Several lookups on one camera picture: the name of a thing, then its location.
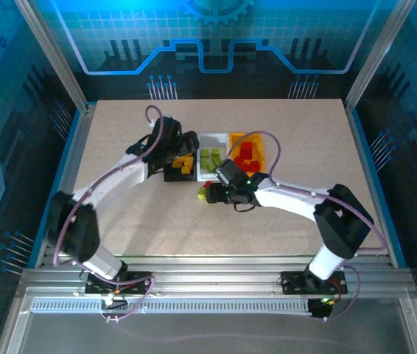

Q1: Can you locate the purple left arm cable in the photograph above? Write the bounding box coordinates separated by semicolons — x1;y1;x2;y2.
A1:
52;105;165;324

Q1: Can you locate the black electronics box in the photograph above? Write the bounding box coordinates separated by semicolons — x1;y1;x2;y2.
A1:
308;296;337;320

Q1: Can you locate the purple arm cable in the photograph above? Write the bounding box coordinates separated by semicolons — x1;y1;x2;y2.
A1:
52;105;165;324
225;131;385;322

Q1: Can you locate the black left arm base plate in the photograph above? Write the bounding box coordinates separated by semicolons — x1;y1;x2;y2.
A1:
85;271;153;296

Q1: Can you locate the aluminium front rail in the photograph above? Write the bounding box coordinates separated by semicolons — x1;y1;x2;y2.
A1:
20;254;416;302

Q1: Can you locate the yellow plastic bin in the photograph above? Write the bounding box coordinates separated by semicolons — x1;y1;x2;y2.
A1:
228;131;267;174

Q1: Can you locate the transparent side panel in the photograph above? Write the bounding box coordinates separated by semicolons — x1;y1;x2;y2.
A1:
0;0;84;266
348;0;417;266

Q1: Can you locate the blue table edge strip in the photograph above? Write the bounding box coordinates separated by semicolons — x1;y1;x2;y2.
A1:
27;108;86;268
346;106;408;268

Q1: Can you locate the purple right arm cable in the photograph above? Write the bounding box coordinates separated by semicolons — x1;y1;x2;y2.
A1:
225;131;385;322

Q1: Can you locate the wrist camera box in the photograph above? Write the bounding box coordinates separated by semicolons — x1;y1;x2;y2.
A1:
149;117;183;147
214;159;242;185

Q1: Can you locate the transparent back panel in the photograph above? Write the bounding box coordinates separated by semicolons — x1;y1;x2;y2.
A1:
33;0;393;100

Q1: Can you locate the white slotted cable duct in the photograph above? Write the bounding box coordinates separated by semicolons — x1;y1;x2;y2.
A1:
31;299;312;315

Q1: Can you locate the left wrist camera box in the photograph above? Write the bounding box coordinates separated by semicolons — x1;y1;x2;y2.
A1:
149;117;183;147

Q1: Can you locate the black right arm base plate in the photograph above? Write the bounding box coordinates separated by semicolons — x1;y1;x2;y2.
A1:
280;271;348;296

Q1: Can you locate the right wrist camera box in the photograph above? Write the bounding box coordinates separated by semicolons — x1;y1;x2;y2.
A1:
214;159;242;185

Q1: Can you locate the black plastic bin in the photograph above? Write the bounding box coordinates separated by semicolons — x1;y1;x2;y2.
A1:
161;133;199;183

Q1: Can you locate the aluminium frame post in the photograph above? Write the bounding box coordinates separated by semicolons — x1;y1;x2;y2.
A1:
343;0;416;108
13;0;90;111

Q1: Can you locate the white plastic bin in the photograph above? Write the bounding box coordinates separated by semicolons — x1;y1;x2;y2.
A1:
197;131;231;182

